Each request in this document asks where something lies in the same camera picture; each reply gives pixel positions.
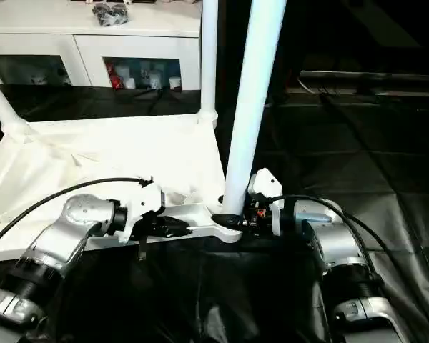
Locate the red bottle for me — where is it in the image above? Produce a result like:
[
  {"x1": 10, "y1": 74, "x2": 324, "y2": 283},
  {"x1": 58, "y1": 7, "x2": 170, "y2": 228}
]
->
[{"x1": 107, "y1": 64, "x2": 124, "y2": 89}]

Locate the black mat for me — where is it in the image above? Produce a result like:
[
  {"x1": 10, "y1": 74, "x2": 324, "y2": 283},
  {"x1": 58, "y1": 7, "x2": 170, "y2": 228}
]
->
[{"x1": 0, "y1": 84, "x2": 429, "y2": 343}]

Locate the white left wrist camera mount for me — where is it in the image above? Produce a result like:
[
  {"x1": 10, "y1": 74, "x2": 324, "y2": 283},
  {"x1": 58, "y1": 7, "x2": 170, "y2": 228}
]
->
[{"x1": 116, "y1": 180, "x2": 165, "y2": 246}]

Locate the white plastic table top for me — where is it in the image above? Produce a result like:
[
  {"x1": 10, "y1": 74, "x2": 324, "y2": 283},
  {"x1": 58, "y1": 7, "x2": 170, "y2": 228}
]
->
[{"x1": 0, "y1": 112, "x2": 253, "y2": 264}]

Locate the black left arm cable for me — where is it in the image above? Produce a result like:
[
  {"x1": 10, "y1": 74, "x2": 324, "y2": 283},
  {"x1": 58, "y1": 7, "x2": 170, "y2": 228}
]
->
[{"x1": 0, "y1": 177, "x2": 154, "y2": 258}]

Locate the black bar with red light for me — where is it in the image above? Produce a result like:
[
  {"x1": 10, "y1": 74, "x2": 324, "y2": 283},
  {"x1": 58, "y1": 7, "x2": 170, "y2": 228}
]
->
[{"x1": 299, "y1": 70, "x2": 429, "y2": 96}]

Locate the dark object on cabinet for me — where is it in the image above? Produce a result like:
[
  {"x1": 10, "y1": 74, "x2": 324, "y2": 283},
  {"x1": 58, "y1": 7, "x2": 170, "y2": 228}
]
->
[{"x1": 92, "y1": 2, "x2": 130, "y2": 26}]

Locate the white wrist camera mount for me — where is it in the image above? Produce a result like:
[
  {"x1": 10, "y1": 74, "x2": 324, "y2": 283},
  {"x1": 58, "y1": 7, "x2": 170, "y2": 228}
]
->
[
  {"x1": 248, "y1": 167, "x2": 285, "y2": 237},
  {"x1": 116, "y1": 180, "x2": 165, "y2": 246}
]

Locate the white cabinet with glass doors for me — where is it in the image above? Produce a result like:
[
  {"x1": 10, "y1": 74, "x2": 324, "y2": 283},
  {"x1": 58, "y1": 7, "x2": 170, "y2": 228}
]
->
[{"x1": 0, "y1": 0, "x2": 203, "y2": 91}]

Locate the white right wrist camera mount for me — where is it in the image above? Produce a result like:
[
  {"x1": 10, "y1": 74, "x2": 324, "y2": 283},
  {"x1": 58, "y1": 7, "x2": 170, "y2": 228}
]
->
[{"x1": 248, "y1": 167, "x2": 285, "y2": 237}]

